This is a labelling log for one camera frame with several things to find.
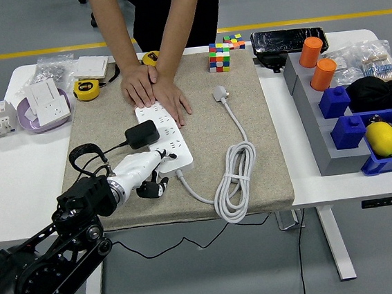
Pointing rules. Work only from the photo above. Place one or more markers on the white socket plate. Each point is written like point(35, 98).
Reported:
point(53, 110)

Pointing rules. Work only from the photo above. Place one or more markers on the plastic bag of resistors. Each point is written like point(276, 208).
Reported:
point(380, 65)

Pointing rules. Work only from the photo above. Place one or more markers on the orange cylinder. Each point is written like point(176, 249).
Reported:
point(311, 52)
point(324, 75)

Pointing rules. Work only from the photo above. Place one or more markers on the white power strip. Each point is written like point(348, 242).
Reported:
point(166, 122)

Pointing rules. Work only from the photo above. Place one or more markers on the person's left hand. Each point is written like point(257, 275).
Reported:
point(174, 97)

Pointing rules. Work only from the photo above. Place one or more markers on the person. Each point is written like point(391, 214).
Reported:
point(197, 11)

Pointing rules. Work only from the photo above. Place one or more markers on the round yellow tape measure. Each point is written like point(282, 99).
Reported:
point(86, 89)

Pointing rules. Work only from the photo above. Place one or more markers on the shiny black plastic tray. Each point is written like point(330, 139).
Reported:
point(286, 39)

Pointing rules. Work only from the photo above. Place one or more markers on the small colourful puzzle cube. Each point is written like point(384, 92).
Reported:
point(236, 41)

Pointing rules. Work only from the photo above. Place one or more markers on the purple bowl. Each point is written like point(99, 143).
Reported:
point(27, 125)

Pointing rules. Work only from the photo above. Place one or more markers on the black table control panel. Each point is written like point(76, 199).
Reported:
point(388, 201)

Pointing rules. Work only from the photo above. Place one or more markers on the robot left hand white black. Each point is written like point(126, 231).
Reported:
point(135, 168)

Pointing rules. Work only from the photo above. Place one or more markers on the yellow lemon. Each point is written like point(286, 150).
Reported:
point(383, 139)

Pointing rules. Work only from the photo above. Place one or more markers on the clear plastic parts bag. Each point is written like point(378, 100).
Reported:
point(346, 66)

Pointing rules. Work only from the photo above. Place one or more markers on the large colourful puzzle cube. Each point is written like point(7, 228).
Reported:
point(219, 58)

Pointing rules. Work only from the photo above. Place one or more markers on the white wall switch panel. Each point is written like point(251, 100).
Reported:
point(89, 67)

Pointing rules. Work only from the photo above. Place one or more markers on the person's right hand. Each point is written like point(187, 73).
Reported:
point(139, 84)

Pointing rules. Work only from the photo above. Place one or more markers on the plastic bag of screws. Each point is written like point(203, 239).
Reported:
point(53, 68)

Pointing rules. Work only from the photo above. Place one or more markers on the black cloth bundle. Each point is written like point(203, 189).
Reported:
point(378, 94)

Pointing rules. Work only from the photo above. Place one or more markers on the squarish yellow tape measure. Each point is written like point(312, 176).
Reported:
point(149, 58)

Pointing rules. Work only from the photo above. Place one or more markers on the person's left forearm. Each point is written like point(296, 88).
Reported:
point(177, 23)

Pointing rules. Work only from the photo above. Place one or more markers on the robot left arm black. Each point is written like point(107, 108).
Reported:
point(83, 199)

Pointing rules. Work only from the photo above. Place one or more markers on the blue plastic bin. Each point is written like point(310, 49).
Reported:
point(375, 166)

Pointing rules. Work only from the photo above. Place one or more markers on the grey-brown mat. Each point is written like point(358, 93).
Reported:
point(220, 186)

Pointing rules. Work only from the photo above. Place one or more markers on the white switch plate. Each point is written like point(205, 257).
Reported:
point(43, 94)

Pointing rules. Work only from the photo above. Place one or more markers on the blue block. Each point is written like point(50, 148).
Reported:
point(334, 102)
point(348, 134)

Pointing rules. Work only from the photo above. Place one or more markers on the person's right forearm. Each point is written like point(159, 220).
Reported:
point(115, 29)

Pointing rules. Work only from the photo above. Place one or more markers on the grey metal bracket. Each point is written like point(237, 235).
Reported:
point(288, 221)

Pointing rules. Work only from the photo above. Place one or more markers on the grey stepped block holder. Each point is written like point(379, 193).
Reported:
point(319, 124)

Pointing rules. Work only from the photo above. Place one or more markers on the black power adapter plug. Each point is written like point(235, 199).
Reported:
point(142, 134)

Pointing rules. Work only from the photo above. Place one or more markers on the white table leg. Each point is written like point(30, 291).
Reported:
point(95, 292)
point(337, 244)

